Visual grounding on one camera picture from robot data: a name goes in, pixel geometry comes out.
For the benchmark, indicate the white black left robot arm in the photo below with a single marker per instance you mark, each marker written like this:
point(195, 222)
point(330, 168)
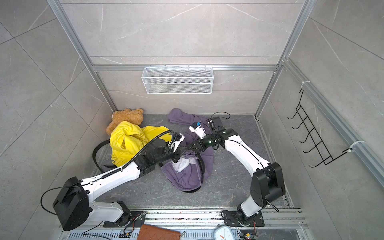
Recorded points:
point(76, 202)

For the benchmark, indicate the white clock at bottom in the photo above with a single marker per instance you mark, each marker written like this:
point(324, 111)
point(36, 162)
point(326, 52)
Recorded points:
point(223, 233)

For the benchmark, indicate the brown leather wallet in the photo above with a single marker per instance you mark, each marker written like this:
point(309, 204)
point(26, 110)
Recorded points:
point(148, 232)

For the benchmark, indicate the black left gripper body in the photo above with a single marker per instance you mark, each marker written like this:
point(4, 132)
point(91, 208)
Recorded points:
point(168, 155)

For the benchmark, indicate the black wire hook rack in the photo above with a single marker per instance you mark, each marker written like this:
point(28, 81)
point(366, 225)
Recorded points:
point(314, 137)

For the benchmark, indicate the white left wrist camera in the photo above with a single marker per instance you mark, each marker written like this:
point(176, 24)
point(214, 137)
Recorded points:
point(177, 138)

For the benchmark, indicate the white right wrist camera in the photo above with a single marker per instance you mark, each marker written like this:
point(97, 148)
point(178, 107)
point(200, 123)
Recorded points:
point(198, 129)

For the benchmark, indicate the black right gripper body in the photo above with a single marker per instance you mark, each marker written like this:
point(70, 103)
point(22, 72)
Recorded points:
point(209, 141)

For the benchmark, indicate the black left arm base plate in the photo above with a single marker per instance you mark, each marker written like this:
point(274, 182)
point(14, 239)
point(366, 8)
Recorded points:
point(135, 219)

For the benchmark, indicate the white wire mesh basket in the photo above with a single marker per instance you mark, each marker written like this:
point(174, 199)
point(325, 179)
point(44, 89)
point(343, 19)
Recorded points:
point(178, 80)

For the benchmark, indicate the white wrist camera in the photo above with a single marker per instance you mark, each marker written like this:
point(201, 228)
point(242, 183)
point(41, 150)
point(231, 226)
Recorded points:
point(177, 138)
point(198, 129)

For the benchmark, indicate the yellow trousers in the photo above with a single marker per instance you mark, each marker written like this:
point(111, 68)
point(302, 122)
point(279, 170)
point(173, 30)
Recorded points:
point(128, 139)

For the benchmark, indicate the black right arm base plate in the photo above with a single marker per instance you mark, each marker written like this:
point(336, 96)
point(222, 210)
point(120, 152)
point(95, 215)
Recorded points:
point(237, 219)

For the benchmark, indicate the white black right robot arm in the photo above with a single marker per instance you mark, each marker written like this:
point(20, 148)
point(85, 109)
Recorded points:
point(267, 178)

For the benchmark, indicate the brown teddy bear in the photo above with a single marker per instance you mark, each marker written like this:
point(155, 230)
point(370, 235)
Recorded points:
point(132, 116)

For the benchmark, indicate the purple jacket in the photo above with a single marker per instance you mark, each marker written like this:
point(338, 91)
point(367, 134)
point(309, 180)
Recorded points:
point(172, 170)

